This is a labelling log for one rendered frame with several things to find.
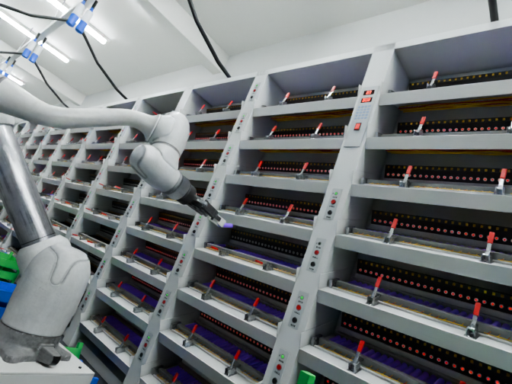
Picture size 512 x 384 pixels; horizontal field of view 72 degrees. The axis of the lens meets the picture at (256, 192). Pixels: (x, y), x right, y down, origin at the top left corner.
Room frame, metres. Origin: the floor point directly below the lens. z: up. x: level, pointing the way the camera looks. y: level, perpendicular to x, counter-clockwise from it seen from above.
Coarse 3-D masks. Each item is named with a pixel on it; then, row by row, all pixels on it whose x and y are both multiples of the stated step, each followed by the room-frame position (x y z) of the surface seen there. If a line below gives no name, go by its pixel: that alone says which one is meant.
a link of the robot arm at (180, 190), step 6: (180, 180) 1.14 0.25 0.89; (186, 180) 1.16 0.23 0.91; (174, 186) 1.13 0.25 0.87; (180, 186) 1.14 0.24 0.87; (186, 186) 1.16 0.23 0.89; (162, 192) 1.17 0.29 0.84; (168, 192) 1.15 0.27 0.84; (174, 192) 1.15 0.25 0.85; (180, 192) 1.16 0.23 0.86; (186, 192) 1.17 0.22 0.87; (174, 198) 1.18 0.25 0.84; (180, 198) 1.18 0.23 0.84
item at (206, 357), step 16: (160, 320) 1.69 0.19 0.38; (176, 320) 1.75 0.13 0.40; (192, 320) 1.81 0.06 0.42; (208, 320) 1.75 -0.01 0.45; (160, 336) 1.70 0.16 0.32; (176, 336) 1.66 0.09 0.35; (192, 336) 1.64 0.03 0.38; (208, 336) 1.64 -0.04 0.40; (224, 336) 1.64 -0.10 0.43; (240, 336) 1.59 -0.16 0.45; (176, 352) 1.61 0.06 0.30; (192, 352) 1.54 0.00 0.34; (208, 352) 1.53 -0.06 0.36; (224, 352) 1.50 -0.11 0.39; (240, 352) 1.40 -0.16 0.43; (256, 352) 1.52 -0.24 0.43; (208, 368) 1.45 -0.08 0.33; (224, 368) 1.43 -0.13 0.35; (240, 368) 1.43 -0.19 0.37; (256, 368) 1.41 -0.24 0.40
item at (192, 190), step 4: (192, 188) 1.19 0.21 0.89; (188, 192) 1.18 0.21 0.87; (192, 192) 1.19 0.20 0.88; (196, 192) 1.21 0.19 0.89; (184, 196) 1.18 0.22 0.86; (188, 196) 1.19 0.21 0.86; (192, 196) 1.20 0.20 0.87; (196, 196) 1.21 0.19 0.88; (180, 200) 1.20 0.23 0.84; (184, 200) 1.20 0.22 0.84; (188, 200) 1.20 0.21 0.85; (192, 200) 1.22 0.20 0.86; (196, 200) 1.21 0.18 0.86; (184, 204) 1.22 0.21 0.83; (196, 204) 1.24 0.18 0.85; (200, 204) 1.24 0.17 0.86
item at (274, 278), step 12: (204, 240) 1.73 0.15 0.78; (216, 240) 1.78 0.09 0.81; (204, 252) 1.65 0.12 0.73; (216, 252) 1.64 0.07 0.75; (276, 252) 1.57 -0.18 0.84; (216, 264) 1.59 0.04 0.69; (228, 264) 1.53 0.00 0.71; (240, 264) 1.47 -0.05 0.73; (252, 264) 1.46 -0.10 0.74; (252, 276) 1.43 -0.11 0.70; (264, 276) 1.38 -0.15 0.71; (276, 276) 1.33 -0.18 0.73; (288, 276) 1.33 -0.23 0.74; (288, 288) 1.30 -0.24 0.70
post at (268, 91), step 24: (264, 96) 1.73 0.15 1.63; (264, 120) 1.78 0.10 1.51; (216, 168) 1.76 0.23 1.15; (216, 192) 1.71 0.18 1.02; (240, 192) 1.80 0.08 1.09; (192, 240) 1.73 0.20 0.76; (192, 264) 1.72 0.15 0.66; (168, 288) 1.74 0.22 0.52; (168, 312) 1.71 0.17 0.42; (192, 312) 1.80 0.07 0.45; (144, 336) 1.76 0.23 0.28; (144, 360) 1.71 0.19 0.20
